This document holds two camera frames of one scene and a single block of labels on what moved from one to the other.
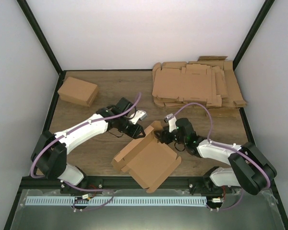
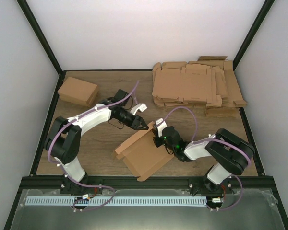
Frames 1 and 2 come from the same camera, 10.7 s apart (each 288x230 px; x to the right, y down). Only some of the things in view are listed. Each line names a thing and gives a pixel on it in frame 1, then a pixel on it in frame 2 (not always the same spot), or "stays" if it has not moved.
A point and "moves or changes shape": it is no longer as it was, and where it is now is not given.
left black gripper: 137,132 -> 135,123
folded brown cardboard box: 78,91 stays
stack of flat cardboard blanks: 210,82 stays
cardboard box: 148,161 moves or changes shape
